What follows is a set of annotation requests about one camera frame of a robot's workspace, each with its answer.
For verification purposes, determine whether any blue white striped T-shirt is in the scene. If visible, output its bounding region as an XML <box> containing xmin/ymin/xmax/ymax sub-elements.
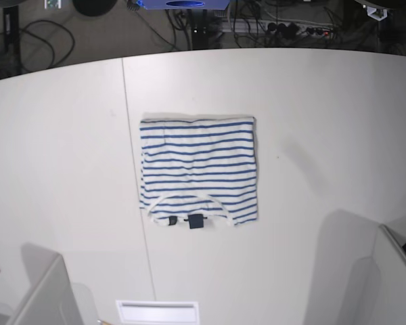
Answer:
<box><xmin>139</xmin><ymin>116</ymin><xmax>258</xmax><ymax>228</ymax></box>

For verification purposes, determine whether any blue box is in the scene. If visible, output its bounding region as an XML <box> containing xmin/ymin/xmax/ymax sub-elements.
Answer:
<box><xmin>136</xmin><ymin>0</ymin><xmax>230</xmax><ymax>10</ymax></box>

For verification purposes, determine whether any grey right partition panel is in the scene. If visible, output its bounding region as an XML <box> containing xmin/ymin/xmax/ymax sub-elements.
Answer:
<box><xmin>369</xmin><ymin>225</ymin><xmax>406</xmax><ymax>324</ymax></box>

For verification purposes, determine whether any white label plate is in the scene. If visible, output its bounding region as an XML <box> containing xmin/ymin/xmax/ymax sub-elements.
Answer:
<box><xmin>116</xmin><ymin>301</ymin><xmax>200</xmax><ymax>325</ymax></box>

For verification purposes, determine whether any white power strip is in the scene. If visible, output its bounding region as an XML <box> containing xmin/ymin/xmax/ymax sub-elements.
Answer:
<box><xmin>219</xmin><ymin>18</ymin><xmax>333</xmax><ymax>36</ymax></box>

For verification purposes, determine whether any grey partition panel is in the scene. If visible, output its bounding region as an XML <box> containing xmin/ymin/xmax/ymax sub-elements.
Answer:
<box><xmin>369</xmin><ymin>225</ymin><xmax>406</xmax><ymax>324</ymax></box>
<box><xmin>0</xmin><ymin>249</ymin><xmax>84</xmax><ymax>324</ymax></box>

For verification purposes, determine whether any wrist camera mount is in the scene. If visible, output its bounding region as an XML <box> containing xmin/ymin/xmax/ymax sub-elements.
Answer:
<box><xmin>44</xmin><ymin>0</ymin><xmax>62</xmax><ymax>10</ymax></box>
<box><xmin>356</xmin><ymin>0</ymin><xmax>388</xmax><ymax>22</ymax></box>

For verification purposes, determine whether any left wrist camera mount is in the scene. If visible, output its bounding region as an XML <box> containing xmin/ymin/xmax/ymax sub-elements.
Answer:
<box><xmin>356</xmin><ymin>0</ymin><xmax>388</xmax><ymax>22</ymax></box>

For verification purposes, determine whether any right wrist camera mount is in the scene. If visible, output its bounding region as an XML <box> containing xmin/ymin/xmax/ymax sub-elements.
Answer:
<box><xmin>44</xmin><ymin>0</ymin><xmax>62</xmax><ymax>10</ymax></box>

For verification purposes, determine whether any grey left partition panel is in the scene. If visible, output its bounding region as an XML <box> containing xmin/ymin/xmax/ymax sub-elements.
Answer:
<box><xmin>0</xmin><ymin>249</ymin><xmax>84</xmax><ymax>324</ymax></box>

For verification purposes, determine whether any black left floor post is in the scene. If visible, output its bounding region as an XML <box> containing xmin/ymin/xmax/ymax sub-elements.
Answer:
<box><xmin>3</xmin><ymin>5</ymin><xmax>22</xmax><ymax>74</ymax></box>

